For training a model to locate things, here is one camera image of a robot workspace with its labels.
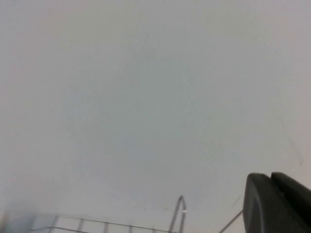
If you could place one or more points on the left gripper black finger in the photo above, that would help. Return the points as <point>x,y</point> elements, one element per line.
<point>272,208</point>

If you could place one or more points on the white black-grid tablecloth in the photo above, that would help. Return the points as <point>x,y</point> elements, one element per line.
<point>92,227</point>

